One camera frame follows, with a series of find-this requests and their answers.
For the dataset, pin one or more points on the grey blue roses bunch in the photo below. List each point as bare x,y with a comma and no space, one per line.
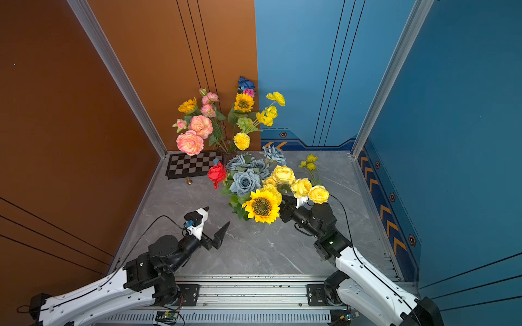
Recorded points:
247,173

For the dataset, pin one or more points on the yellow rose spray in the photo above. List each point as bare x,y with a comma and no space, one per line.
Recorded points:
284,179

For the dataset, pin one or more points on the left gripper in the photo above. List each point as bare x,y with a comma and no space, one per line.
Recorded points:
219,236

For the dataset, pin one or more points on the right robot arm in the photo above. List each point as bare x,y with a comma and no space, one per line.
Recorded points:
357,283

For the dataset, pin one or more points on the clear glass vase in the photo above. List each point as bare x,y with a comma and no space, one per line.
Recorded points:
254,227

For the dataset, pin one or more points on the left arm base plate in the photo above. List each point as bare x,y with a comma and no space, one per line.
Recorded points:
184,295

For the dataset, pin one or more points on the yellow poppy spray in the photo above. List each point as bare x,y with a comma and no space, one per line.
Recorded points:
309,165

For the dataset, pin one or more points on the right circuit board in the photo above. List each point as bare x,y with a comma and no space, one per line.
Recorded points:
343,318

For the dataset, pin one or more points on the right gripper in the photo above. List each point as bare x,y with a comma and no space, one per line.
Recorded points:
289,210

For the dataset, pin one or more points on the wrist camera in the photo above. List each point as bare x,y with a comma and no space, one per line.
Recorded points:
301,201
195,222

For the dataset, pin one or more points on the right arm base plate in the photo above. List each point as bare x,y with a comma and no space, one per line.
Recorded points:
319,295

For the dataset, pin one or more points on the circuit board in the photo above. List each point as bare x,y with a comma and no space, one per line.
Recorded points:
168,317
343,318

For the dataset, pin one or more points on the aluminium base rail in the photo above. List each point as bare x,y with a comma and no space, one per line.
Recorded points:
241,299

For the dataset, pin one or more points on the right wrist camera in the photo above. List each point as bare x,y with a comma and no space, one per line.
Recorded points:
301,201

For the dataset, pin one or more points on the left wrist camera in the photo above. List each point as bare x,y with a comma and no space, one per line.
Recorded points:
195,222

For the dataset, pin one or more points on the checkered chessboard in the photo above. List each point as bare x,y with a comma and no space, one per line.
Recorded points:
181,165

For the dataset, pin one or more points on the red rose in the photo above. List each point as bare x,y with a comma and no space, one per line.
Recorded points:
217,174

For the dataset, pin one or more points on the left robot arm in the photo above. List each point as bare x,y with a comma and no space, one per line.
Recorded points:
148,280

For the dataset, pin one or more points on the left circuit board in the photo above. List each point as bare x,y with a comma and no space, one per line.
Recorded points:
168,317

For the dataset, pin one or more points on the background bouquet in dark vase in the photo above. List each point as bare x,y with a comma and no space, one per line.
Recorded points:
203,124

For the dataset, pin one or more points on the large yellow sunflower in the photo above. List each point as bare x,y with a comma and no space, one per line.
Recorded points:
263,205

